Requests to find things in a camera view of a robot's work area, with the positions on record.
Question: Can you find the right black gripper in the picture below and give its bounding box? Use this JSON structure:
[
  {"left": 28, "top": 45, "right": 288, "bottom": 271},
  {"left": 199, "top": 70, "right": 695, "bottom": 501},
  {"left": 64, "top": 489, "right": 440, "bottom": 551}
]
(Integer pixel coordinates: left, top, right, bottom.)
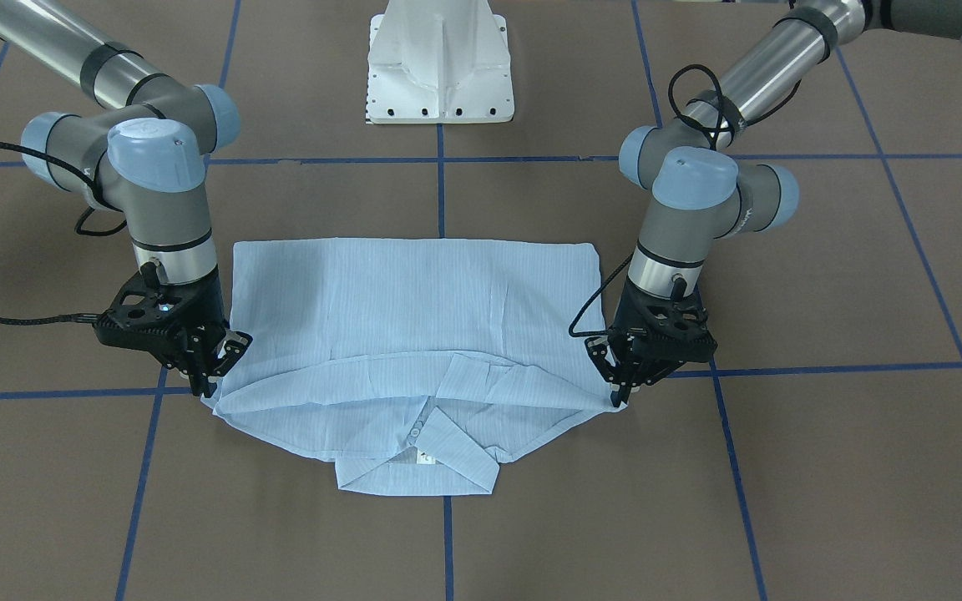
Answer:
[{"left": 139, "top": 270, "right": 253, "bottom": 398}]

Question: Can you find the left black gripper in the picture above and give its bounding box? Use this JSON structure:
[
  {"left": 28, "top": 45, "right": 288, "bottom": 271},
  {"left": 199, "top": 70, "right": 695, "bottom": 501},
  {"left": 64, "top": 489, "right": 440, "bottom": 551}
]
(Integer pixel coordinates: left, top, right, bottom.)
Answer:
[{"left": 585, "top": 280, "right": 699, "bottom": 408}]

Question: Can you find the light blue button-up shirt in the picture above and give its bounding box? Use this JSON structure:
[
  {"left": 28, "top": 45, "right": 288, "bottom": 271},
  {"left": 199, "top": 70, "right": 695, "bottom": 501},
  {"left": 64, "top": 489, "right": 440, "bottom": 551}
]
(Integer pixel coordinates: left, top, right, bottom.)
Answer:
[{"left": 209, "top": 237, "right": 614, "bottom": 496}]

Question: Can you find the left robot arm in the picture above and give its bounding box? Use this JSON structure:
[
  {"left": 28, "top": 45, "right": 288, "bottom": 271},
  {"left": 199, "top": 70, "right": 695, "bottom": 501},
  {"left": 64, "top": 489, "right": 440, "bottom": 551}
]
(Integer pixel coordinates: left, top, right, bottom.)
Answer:
[{"left": 570, "top": 1, "right": 962, "bottom": 408}]

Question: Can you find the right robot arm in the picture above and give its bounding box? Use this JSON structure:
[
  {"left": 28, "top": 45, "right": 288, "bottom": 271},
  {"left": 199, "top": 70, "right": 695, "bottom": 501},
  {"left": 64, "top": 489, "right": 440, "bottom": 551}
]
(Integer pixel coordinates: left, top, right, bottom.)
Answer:
[{"left": 0, "top": 1, "right": 252, "bottom": 398}]

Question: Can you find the brown paper table cover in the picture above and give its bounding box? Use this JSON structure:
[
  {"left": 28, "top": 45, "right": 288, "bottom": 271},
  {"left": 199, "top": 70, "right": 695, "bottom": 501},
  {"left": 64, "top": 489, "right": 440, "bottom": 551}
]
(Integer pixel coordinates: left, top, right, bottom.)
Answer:
[{"left": 0, "top": 1, "right": 962, "bottom": 600}]

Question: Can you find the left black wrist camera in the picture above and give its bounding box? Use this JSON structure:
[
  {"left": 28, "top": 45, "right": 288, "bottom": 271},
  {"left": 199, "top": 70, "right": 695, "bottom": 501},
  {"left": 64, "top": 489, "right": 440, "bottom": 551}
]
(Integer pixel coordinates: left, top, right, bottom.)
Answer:
[{"left": 639, "top": 295, "right": 717, "bottom": 364}]

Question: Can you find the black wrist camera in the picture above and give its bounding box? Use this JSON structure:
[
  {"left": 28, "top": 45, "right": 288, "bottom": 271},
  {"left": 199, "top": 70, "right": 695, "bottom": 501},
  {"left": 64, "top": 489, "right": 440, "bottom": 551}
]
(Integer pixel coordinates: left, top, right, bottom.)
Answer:
[
  {"left": 639, "top": 295, "right": 717, "bottom": 364},
  {"left": 93, "top": 271, "right": 192, "bottom": 366}
]

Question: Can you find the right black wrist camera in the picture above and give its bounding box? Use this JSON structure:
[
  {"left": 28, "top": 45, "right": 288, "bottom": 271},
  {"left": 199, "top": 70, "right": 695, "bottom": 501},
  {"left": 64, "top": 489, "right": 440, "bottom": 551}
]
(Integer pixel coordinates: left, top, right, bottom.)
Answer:
[{"left": 93, "top": 271, "right": 192, "bottom": 366}]

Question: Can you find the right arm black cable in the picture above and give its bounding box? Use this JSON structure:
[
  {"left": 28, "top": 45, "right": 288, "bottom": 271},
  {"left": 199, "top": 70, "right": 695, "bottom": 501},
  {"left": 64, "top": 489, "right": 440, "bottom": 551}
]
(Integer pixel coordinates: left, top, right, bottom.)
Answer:
[{"left": 0, "top": 139, "right": 128, "bottom": 326}]

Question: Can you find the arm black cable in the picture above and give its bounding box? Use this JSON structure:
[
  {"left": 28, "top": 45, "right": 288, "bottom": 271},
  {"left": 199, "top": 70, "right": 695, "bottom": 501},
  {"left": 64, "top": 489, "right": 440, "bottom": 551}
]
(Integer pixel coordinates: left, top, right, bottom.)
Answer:
[
  {"left": 0, "top": 139, "right": 128, "bottom": 326},
  {"left": 568, "top": 63, "right": 803, "bottom": 338}
]

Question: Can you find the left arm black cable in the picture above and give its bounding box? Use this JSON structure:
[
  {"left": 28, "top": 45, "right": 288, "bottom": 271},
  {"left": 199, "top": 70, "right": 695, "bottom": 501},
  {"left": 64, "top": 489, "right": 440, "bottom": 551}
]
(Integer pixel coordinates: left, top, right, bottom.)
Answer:
[{"left": 568, "top": 63, "right": 803, "bottom": 338}]

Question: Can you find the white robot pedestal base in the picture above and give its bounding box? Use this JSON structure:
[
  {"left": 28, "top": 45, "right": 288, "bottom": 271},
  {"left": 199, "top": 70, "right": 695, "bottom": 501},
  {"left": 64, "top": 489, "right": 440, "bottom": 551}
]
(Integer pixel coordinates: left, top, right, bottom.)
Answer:
[{"left": 364, "top": 1, "right": 515, "bottom": 125}]

